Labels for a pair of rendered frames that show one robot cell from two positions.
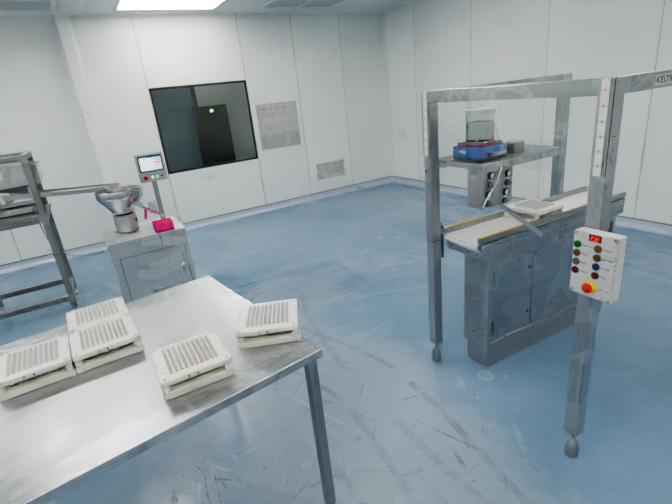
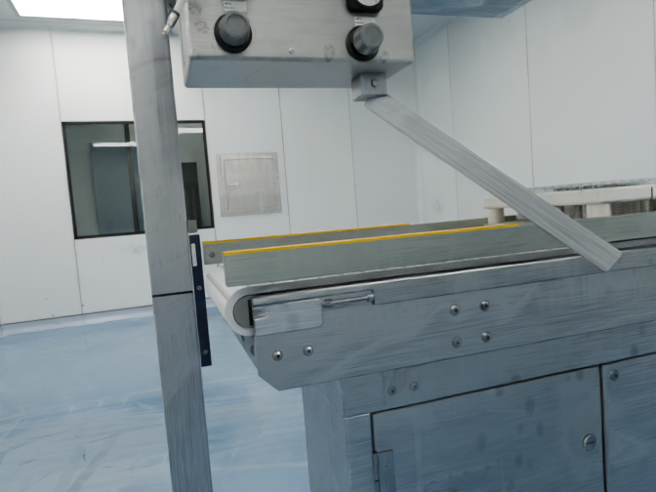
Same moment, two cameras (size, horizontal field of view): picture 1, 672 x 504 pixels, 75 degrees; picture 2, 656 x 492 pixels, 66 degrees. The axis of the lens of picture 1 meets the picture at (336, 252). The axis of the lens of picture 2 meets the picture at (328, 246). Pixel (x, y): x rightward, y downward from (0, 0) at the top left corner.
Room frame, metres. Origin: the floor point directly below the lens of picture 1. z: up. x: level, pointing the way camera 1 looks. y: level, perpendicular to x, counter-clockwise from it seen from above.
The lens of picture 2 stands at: (1.73, -0.94, 0.95)
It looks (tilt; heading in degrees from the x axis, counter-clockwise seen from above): 4 degrees down; 8
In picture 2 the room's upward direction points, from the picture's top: 4 degrees counter-clockwise
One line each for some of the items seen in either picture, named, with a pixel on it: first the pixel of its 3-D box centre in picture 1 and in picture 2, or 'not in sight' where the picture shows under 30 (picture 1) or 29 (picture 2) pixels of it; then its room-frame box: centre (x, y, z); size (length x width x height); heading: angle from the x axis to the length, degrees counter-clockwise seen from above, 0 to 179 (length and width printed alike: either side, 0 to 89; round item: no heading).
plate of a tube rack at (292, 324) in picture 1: (268, 316); not in sight; (1.62, 0.31, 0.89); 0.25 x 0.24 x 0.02; 4
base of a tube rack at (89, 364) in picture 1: (107, 346); not in sight; (1.61, 0.99, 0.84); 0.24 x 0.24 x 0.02; 31
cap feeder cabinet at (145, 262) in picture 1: (153, 268); not in sight; (3.77, 1.68, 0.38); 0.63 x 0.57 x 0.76; 119
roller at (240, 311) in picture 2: not in sight; (232, 294); (2.34, -0.73, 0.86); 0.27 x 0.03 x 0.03; 26
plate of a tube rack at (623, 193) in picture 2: (533, 206); (594, 194); (2.59, -1.25, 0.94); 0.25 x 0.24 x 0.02; 27
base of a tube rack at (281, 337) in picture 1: (270, 326); not in sight; (1.62, 0.31, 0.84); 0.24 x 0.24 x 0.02; 4
